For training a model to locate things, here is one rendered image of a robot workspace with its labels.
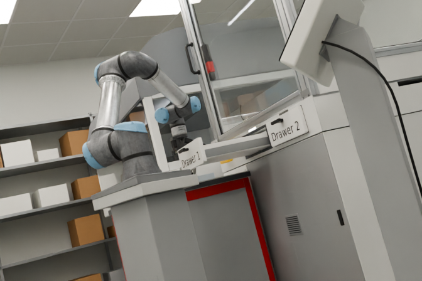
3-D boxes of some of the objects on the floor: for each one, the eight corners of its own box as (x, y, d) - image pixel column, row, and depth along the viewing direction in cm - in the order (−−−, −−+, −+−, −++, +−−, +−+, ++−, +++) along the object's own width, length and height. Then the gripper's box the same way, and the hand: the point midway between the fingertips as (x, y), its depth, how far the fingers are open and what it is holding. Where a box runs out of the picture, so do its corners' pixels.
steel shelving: (-138, 379, 471) (-172, 148, 501) (-133, 371, 513) (-165, 159, 543) (228, 263, 649) (187, 98, 680) (210, 265, 691) (171, 110, 722)
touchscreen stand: (333, 424, 147) (233, 58, 163) (357, 364, 189) (275, 77, 204) (542, 402, 130) (409, -6, 145) (518, 342, 171) (416, 29, 187)
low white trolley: (174, 373, 236) (134, 196, 248) (139, 353, 293) (107, 210, 304) (292, 330, 259) (249, 170, 271) (238, 319, 316) (205, 187, 327)
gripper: (166, 139, 281) (176, 181, 278) (175, 134, 272) (186, 177, 268) (182, 137, 285) (192, 177, 282) (191, 132, 276) (201, 174, 272)
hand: (193, 174), depth 277 cm, fingers open, 3 cm apart
